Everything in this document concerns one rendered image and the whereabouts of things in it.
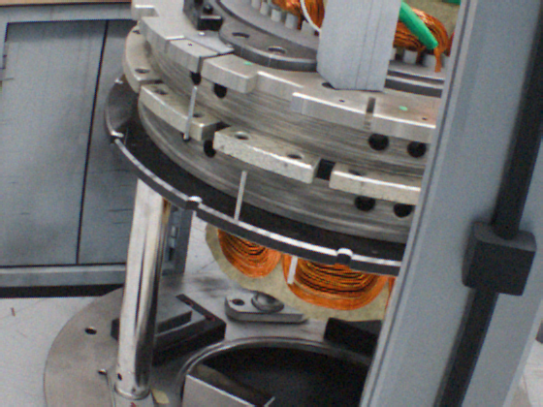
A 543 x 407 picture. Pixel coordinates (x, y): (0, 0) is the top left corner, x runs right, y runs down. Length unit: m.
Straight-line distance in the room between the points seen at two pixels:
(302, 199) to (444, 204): 0.41
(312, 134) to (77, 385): 0.31
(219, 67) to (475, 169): 0.41
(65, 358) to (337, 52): 0.37
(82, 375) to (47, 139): 0.19
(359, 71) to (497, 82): 0.40
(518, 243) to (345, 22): 0.39
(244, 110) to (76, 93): 0.30
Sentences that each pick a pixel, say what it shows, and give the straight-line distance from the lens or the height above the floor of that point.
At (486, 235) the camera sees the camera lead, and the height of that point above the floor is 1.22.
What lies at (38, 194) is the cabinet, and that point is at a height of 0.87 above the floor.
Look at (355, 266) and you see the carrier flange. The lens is 0.62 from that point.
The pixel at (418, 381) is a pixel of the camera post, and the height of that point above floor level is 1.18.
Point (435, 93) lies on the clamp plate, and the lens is 0.64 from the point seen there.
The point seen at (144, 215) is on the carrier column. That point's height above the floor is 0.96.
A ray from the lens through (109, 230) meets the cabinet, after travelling 0.98.
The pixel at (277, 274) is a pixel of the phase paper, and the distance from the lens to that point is 0.73.
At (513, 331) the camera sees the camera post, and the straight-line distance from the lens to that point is 0.24.
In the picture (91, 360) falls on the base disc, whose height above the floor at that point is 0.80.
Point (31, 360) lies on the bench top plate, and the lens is 0.91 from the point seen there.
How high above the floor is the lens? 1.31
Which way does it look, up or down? 26 degrees down
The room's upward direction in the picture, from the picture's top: 11 degrees clockwise
